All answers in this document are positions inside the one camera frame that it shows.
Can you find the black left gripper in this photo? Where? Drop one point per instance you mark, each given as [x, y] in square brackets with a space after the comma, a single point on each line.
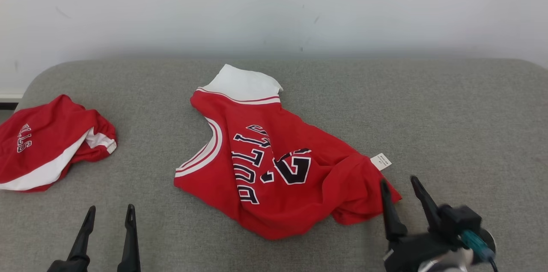
[70, 267]

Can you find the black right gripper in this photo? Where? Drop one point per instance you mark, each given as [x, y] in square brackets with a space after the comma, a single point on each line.
[406, 255]

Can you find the red Bulls jersey shirt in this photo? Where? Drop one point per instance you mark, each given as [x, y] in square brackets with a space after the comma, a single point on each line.
[338, 177]

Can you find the red Bulls shorts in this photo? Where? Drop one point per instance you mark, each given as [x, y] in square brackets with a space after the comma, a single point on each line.
[51, 126]

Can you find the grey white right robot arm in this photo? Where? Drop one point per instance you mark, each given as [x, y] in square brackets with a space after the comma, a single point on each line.
[445, 264]

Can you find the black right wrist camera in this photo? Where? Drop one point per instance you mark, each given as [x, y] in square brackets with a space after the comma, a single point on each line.
[460, 220]

